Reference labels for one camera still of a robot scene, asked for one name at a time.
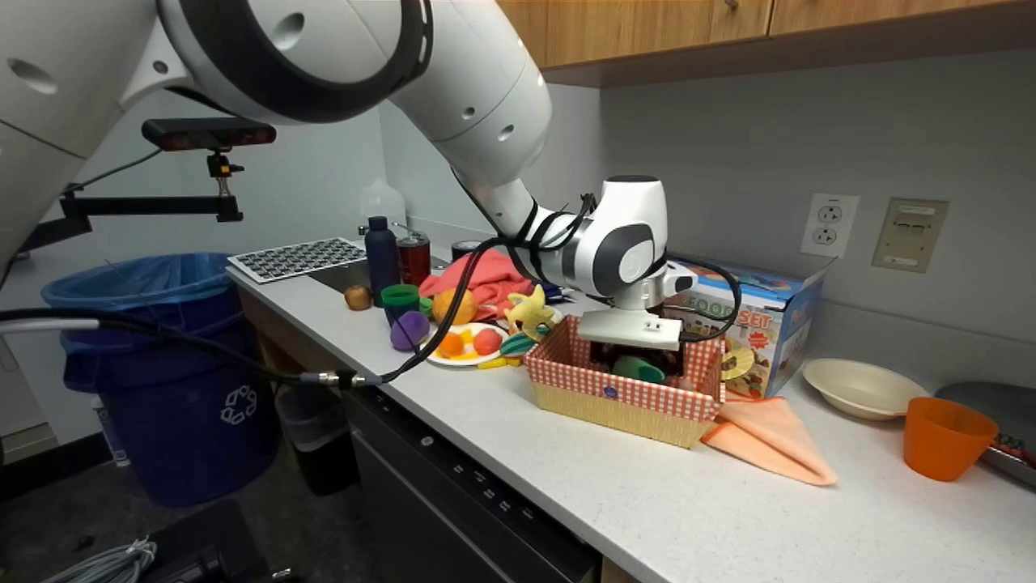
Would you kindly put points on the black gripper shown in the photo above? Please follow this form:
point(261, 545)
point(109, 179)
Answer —
point(635, 360)

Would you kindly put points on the green plushy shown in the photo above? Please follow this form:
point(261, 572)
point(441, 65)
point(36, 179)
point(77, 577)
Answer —
point(640, 370)

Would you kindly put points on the red checkered cardboard box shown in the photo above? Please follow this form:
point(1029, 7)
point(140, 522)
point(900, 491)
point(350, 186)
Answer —
point(618, 404)

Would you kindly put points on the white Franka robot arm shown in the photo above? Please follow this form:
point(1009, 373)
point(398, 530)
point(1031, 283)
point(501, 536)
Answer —
point(475, 84)

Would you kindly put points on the blue toy food box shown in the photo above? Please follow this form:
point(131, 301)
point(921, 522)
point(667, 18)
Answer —
point(777, 326)

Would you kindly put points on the blue cloth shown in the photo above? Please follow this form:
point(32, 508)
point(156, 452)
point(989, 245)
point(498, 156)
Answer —
point(556, 292)

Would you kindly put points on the yellow plush banana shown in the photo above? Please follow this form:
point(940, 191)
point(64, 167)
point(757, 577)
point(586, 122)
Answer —
point(535, 310)

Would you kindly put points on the plush watermelon slice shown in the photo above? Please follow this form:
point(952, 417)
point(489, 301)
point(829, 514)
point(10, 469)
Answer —
point(517, 343)

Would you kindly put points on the yellow plush strip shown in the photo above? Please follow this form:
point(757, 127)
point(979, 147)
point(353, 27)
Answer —
point(498, 363)

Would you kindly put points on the red plush peach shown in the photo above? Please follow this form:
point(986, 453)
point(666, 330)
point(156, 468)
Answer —
point(486, 342)

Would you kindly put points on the orange cloth napkin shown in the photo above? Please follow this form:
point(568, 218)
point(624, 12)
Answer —
point(771, 438)

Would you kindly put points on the large white plate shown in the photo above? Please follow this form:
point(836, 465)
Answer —
point(466, 360)

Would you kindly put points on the red cloth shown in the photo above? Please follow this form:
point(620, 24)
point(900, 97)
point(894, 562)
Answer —
point(486, 277)

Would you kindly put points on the orange plush fruit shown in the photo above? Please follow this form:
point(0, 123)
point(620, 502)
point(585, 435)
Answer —
point(453, 343)

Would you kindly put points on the yellow plush pineapple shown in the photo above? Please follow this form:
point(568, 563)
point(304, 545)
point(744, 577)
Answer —
point(448, 308)

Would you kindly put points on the dark can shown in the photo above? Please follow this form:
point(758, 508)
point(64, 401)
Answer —
point(469, 249)

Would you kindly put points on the beige bowl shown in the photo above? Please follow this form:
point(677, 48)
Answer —
point(864, 387)

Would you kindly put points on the purple plush grape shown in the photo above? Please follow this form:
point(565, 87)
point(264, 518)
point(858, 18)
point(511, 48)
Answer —
point(408, 330)

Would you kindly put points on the black dishwasher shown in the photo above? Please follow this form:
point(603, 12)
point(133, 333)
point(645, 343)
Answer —
point(454, 506)

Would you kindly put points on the red cup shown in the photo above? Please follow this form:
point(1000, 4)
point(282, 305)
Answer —
point(417, 264)

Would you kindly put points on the green cup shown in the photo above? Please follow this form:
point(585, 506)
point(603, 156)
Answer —
point(401, 297)

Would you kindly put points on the dark blue bottle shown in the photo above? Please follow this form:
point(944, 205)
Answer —
point(382, 260)

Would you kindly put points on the small brown toy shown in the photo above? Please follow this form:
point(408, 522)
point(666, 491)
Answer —
point(359, 297)

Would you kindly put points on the orange plastic cup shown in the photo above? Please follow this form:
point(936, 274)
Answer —
point(948, 440)

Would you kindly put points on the small black waste bin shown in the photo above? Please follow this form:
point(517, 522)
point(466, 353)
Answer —
point(318, 438)

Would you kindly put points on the wooden upper cabinet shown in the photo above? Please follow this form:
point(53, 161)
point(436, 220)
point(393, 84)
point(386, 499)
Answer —
point(757, 27)

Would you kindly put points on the white keyboard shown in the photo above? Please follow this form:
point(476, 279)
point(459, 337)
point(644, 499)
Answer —
point(295, 260)

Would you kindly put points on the black cooktop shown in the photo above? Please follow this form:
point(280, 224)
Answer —
point(1009, 423)

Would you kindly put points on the blue recycling bin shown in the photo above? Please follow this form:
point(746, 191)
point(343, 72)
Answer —
point(172, 389)

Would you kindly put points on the black floor equipment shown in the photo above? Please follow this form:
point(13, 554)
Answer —
point(205, 545)

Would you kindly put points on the white wrist mount plate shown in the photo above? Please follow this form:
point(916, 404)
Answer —
point(634, 329)

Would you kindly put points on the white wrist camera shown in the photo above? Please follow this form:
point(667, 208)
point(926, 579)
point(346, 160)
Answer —
point(682, 279)

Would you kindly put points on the white wall outlet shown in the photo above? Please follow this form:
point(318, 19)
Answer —
point(829, 224)

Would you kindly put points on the beige wall switch plate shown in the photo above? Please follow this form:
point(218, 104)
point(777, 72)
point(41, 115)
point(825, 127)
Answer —
point(910, 233)

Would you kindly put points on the black stereo camera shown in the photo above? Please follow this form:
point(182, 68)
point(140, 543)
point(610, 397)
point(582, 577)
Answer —
point(213, 133)

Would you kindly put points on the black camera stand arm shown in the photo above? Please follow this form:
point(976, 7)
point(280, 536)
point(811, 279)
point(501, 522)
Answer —
point(140, 205)

